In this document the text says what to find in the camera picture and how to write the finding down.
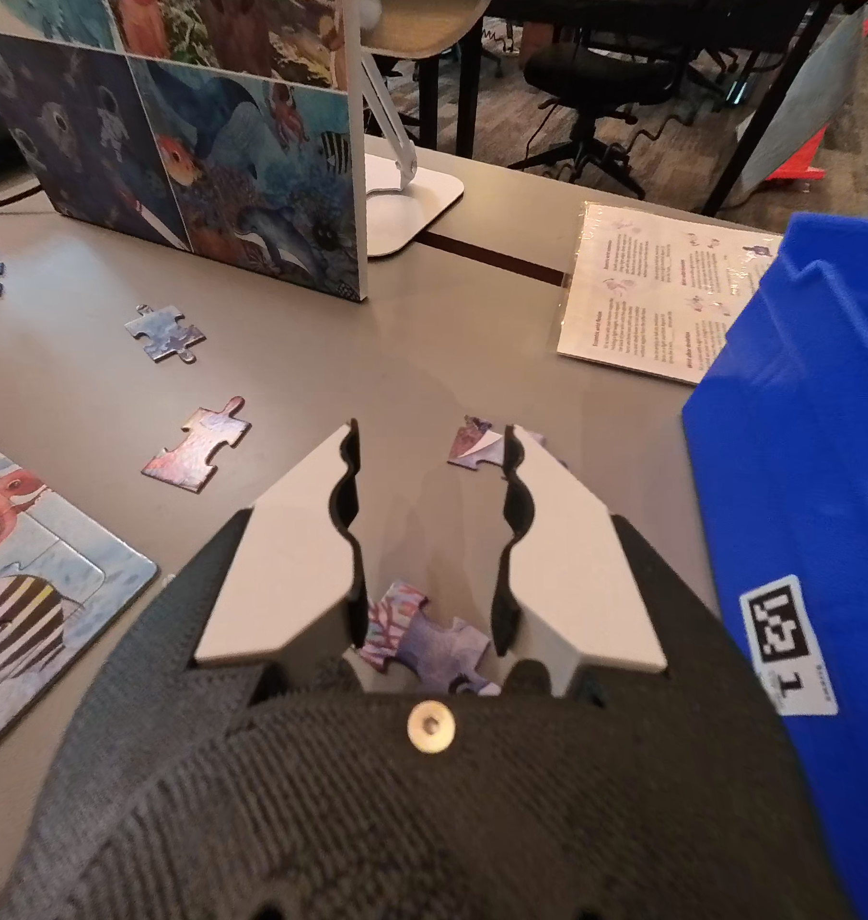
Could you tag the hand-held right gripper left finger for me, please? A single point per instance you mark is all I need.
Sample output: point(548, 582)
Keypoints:
point(283, 575)

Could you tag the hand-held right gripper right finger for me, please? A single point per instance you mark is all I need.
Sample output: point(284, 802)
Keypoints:
point(585, 589)

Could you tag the red coral puzzle piece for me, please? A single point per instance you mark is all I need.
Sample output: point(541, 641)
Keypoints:
point(200, 445)

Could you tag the pink coral puzzle piece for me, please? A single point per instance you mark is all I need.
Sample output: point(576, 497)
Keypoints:
point(434, 643)

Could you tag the sea animal jigsaw puzzle board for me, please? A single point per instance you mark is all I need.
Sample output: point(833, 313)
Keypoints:
point(45, 575)

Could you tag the purple white puzzle piece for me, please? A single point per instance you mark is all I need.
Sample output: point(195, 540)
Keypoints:
point(477, 445)

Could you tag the blue plastic bin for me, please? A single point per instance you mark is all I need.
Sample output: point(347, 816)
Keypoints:
point(800, 445)

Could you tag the row of loose jigsaw pieces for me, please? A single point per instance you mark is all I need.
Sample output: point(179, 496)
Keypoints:
point(164, 334)

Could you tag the instruction sheet in clear sleeve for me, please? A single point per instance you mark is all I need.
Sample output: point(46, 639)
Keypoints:
point(656, 295)

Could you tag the white stand with flat base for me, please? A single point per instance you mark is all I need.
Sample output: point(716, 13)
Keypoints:
point(412, 208)

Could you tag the illustrated puzzle box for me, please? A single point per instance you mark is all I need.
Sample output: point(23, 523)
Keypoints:
point(225, 144)

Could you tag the red object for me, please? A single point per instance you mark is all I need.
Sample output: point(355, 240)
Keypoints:
point(800, 162)

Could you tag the wooden desk with black legs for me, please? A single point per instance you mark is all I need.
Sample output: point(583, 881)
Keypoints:
point(764, 108)

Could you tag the black office chair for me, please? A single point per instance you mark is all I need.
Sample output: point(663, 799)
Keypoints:
point(599, 72)

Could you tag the grey leaning panel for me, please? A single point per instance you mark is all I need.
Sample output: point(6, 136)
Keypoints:
point(807, 93)

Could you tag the tan side table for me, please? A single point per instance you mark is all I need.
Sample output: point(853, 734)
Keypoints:
point(419, 21)

